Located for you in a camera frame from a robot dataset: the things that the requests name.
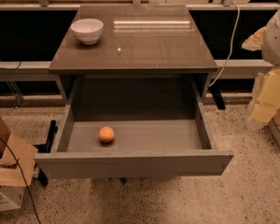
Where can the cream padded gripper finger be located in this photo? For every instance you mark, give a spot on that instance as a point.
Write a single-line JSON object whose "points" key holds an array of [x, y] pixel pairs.
{"points": [[253, 43], [265, 99]]}

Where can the orange fruit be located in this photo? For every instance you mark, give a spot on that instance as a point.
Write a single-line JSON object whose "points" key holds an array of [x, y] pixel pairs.
{"points": [[106, 134]]}

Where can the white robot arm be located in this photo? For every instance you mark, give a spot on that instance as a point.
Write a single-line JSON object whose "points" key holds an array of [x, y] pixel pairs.
{"points": [[270, 47]]}

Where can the grey cabinet with glossy top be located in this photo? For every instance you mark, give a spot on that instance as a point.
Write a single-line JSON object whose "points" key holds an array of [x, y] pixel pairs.
{"points": [[144, 40]]}

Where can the open grey top drawer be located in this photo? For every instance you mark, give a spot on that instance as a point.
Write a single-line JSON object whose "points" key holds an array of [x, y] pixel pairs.
{"points": [[159, 131]]}

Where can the white ceramic bowl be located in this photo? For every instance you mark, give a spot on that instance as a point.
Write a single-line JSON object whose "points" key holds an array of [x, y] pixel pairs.
{"points": [[88, 31]]}

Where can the black stand beside cabinet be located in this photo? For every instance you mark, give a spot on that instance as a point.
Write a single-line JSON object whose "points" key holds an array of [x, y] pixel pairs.
{"points": [[45, 148]]}

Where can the open cardboard box left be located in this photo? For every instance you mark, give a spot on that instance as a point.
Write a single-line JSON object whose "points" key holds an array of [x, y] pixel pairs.
{"points": [[17, 164]]}

